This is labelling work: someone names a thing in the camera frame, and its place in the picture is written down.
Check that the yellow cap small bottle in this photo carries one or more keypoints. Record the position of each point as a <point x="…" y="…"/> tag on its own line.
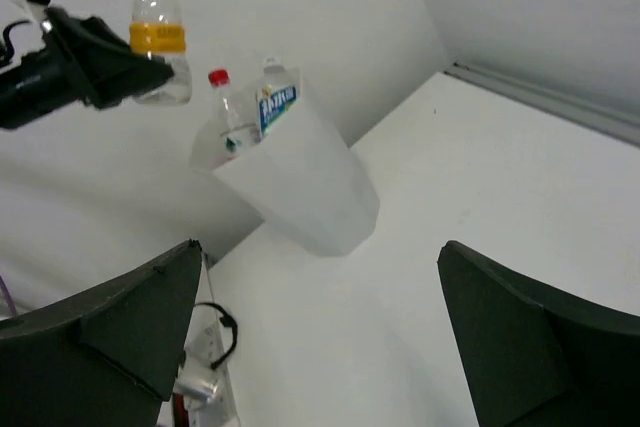
<point x="156" y="31"/>

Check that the clear bottle white label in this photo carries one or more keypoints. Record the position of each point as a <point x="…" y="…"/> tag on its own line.
<point x="277" y="92"/>

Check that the translucent white plastic bin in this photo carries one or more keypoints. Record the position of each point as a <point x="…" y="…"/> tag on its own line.
<point x="302" y="178"/>

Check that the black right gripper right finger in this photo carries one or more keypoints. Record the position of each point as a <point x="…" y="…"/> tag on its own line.
<point x="534" y="355"/>

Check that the aluminium table frame rail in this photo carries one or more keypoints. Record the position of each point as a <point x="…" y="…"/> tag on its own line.
<point x="620" y="125"/>

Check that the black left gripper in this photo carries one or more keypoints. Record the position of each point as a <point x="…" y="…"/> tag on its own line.
<point x="84" y="61"/>

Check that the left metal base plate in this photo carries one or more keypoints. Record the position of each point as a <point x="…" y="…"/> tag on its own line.
<point x="203" y="394"/>

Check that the red label clear bottle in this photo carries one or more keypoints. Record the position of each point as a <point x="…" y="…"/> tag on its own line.
<point x="237" y="128"/>

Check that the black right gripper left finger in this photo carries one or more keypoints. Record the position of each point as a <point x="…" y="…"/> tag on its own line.
<point x="107" y="356"/>

